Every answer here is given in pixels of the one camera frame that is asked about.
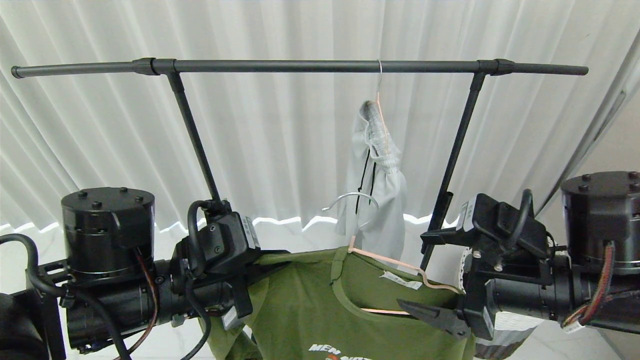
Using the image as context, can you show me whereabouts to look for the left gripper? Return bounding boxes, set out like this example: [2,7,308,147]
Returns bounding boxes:
[65,272,254,347]

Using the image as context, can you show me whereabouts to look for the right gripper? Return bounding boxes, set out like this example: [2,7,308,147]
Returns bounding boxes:
[397,227,574,342]

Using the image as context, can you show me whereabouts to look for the pink clothes hanger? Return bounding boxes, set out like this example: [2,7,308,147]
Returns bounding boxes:
[322,192,464,316]
[374,60,397,152]

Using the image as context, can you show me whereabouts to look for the pale grey shorts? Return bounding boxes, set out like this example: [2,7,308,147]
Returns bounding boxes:
[334,100,409,262]

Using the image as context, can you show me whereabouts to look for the green garment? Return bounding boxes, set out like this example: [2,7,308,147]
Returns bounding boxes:
[200,246,477,360]

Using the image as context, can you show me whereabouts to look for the white laundry basket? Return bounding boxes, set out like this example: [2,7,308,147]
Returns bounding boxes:
[457,235,546,359]

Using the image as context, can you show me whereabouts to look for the black clothes rack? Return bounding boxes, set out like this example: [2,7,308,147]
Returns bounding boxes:
[11,58,589,273]

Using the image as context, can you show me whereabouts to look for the white curtain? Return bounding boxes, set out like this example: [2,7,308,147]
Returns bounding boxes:
[0,0,640,236]

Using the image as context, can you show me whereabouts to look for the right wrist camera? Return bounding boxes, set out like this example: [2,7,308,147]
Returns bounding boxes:
[455,192,552,287]

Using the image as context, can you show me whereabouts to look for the black cable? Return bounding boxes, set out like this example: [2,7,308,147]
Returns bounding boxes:
[504,188,534,252]
[0,200,223,360]

